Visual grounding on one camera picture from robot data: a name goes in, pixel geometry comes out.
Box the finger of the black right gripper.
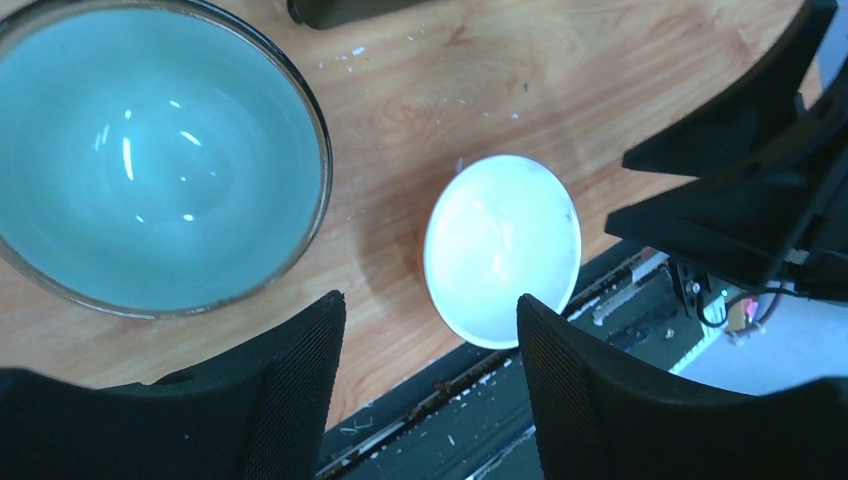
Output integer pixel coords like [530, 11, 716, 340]
[622, 0, 838, 178]
[606, 132, 847, 289]

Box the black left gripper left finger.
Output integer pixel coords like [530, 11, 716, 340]
[1, 291, 346, 479]

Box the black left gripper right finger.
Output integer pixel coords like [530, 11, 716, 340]
[517, 294, 847, 479]

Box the white orange bowl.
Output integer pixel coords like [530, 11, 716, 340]
[421, 154, 582, 350]

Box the celadon green bowl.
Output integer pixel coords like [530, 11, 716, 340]
[1, 1, 333, 318]

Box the black wire dish rack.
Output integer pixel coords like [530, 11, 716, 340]
[287, 0, 424, 30]

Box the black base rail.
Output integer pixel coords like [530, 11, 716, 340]
[316, 238, 796, 480]

